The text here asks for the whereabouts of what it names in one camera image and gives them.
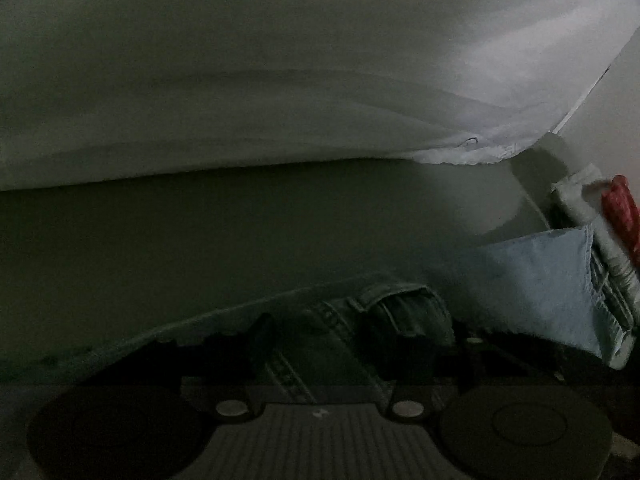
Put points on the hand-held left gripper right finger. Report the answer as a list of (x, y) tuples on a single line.
[(400, 360)]

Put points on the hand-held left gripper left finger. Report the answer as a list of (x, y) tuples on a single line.
[(260, 345)]

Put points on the dark blue denim jeans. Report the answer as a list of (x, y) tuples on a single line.
[(320, 340)]

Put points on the light blue folded cloth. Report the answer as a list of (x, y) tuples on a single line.
[(545, 285)]

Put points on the striped folded cloth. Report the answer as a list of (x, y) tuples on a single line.
[(612, 310)]

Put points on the grey-green t-shirt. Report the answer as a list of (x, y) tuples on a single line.
[(580, 200)]

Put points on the red folded cloth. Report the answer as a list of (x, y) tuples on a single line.
[(622, 210)]

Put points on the white bed sheet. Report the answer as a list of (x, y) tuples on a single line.
[(250, 60)]

